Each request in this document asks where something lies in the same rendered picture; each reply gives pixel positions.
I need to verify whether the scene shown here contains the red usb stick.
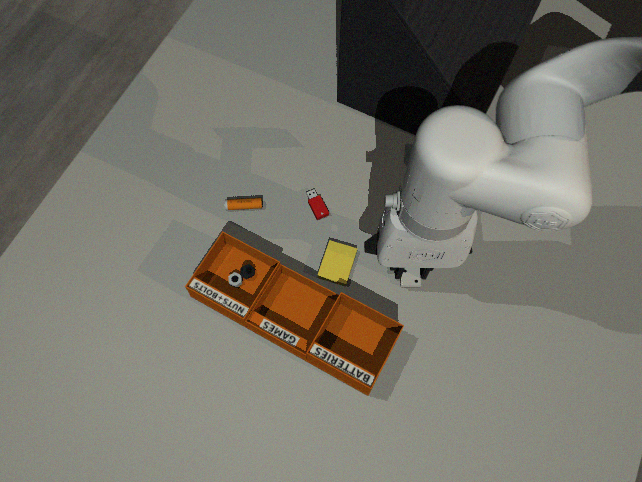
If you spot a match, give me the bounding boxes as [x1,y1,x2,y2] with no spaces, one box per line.
[306,190,329,220]

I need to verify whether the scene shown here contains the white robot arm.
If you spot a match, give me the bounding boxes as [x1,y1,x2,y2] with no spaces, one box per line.
[384,37,642,241]

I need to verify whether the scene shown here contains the grey hex nut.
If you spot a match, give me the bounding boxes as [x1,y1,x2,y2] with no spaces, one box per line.
[228,272,242,288]

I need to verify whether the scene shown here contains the orange bin with nuts and bolts label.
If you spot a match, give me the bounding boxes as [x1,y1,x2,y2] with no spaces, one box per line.
[185,232,404,396]

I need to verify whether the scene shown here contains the black hexagonal nut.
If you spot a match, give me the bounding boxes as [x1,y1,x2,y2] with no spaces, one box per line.
[240,264,255,279]

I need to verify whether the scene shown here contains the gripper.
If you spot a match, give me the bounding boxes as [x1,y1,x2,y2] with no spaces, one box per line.
[364,207,477,279]

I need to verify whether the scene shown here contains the orange aa battery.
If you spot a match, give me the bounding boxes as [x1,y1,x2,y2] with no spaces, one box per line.
[224,198,262,210]

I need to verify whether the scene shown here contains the white domino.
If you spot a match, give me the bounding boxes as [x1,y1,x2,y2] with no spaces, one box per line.
[400,268,421,287]

